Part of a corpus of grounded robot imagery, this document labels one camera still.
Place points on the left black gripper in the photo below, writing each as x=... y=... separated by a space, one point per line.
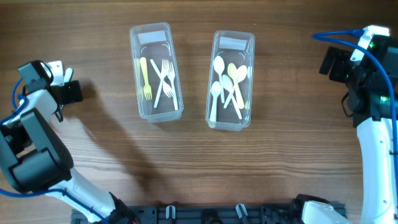
x=74 y=91

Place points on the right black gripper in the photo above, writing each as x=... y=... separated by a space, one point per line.
x=341 y=58

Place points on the yellow plastic fork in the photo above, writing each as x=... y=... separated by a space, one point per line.
x=147 y=88

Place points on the white plastic fork crossing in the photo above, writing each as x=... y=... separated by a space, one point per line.
x=165 y=86

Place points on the clear plastic fork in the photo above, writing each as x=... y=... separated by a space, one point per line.
x=164 y=72

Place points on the white plastic spoon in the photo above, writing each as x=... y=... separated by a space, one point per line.
x=228 y=85
x=215 y=92
x=218 y=65
x=237 y=79

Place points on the white plastic knife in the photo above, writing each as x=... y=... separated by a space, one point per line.
x=171 y=77

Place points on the yellow plastic spoon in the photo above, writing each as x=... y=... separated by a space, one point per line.
x=234 y=84

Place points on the white plastic fork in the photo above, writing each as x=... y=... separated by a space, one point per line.
x=68 y=75

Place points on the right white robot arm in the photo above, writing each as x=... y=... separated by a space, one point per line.
x=370 y=75

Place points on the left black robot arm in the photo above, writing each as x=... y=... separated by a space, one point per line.
x=35 y=161

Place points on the left clear plastic container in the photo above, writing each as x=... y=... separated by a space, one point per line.
x=154 y=41

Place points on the clear plastic container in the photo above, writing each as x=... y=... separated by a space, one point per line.
x=237 y=50
x=154 y=41

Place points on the right clear plastic container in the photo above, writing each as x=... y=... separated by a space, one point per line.
x=237 y=50

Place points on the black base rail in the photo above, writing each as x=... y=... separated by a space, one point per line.
x=265 y=214

